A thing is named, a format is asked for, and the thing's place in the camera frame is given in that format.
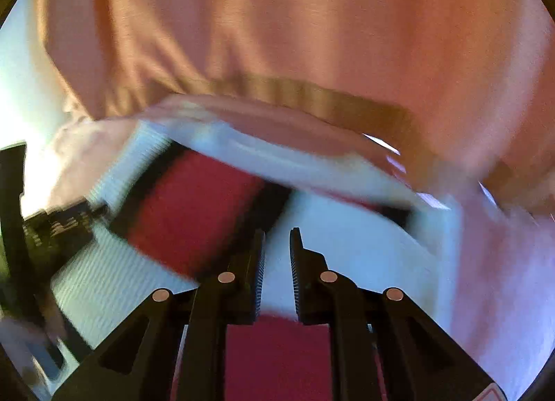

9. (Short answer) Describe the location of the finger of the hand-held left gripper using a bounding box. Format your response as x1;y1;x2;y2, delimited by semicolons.
22;203;110;251

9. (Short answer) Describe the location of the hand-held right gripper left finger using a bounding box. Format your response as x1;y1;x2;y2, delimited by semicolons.
51;229;266;401

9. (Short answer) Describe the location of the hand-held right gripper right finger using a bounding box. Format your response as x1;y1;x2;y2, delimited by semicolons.
289;227;509;401

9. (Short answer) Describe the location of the white knit sweater red stripe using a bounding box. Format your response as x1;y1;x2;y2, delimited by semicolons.
49;118;461;401

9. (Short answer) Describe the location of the pink floral blanket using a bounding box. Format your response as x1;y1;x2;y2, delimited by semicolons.
0;93;555;401

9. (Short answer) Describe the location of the orange curtain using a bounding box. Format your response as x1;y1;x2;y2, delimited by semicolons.
34;0;555;222

